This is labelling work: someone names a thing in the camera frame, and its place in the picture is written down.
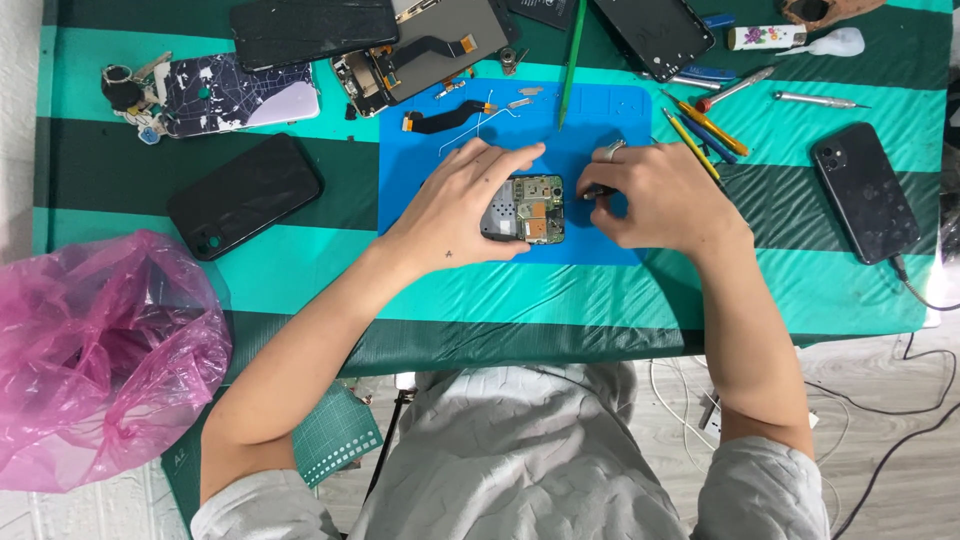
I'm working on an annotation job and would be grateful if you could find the brown ceramic object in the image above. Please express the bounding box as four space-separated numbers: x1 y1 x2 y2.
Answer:
777 0 889 33

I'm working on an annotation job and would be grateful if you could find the white cable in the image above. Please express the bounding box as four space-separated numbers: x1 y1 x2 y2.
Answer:
648 357 852 532

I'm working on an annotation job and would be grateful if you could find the green striped tablecloth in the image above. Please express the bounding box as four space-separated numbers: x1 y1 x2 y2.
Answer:
31 0 955 379

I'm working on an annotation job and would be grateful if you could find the black flex ribbon cable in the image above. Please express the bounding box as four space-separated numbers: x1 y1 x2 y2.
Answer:
401 99 499 136

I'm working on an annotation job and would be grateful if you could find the yellow orange screwdriver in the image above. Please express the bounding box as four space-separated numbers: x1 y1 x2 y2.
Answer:
660 89 751 158

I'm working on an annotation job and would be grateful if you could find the blue screwdriver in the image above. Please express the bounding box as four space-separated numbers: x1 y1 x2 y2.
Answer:
677 112 740 165

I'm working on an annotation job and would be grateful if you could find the person's right hand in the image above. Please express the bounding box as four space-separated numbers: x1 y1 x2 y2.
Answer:
575 139 754 264

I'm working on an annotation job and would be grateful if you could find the pink plastic bag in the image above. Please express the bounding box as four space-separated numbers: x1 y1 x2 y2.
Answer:
0 229 234 494

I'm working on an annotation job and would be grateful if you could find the person's grey shirt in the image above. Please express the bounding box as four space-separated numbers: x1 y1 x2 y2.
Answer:
190 362 831 540

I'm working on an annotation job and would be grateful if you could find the black battery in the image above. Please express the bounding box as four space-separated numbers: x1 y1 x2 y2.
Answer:
507 0 580 32

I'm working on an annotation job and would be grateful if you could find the thin white wire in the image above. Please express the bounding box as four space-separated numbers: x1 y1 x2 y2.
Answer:
438 90 522 159

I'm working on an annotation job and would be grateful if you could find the black phone with charging cable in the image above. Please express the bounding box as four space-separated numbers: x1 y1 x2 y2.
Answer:
810 122 922 266

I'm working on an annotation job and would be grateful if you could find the black cracked phone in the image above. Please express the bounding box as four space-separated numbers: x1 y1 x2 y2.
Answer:
592 0 717 84

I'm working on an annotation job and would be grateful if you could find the green cutting mat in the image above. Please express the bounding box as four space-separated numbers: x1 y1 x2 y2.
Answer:
160 381 385 535

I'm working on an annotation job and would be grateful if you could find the silver precision screwdriver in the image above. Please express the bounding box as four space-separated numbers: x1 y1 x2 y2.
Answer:
772 90 873 111

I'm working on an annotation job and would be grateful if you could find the green phone circuit board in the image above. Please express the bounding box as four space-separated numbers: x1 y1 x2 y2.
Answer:
480 174 566 246

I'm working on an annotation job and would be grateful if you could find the clear squeeze bottle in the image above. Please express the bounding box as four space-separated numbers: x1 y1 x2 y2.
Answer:
774 27 867 59

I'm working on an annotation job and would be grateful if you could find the marbled black white phone case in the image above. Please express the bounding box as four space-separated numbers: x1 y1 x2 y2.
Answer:
153 52 322 140

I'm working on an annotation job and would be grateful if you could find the silver screwdriver with red collar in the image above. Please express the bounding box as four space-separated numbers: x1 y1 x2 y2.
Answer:
694 65 778 114

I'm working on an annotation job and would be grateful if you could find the black charging cable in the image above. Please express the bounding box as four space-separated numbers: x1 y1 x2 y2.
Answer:
829 255 960 540

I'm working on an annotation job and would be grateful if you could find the black phone screen panel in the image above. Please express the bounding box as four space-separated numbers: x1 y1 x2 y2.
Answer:
229 0 401 73

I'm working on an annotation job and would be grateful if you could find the person's left hand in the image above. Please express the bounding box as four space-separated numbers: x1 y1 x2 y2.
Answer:
381 137 547 280

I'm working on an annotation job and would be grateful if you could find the white power adapter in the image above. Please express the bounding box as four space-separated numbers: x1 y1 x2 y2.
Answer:
697 396 822 442

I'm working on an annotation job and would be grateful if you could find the black phone with dual camera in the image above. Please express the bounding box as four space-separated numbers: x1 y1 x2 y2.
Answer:
166 132 324 262

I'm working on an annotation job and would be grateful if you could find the green plastic pry tool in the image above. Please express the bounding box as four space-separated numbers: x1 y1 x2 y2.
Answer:
556 0 588 132

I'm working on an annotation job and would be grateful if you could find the yellow thin screwdriver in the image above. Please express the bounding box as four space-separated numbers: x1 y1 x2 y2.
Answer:
660 107 723 183

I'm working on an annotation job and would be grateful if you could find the opened phone with grey back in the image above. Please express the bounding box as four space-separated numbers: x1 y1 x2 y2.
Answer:
330 0 520 120

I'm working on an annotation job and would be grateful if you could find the keychain with figure charm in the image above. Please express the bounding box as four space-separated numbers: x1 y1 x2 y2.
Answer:
100 51 174 146

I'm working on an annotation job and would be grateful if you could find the white floral lighter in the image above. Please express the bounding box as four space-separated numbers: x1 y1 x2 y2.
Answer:
727 24 809 52

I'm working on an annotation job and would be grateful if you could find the blue silicone repair mat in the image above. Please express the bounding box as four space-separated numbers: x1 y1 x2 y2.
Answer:
377 78 655 267

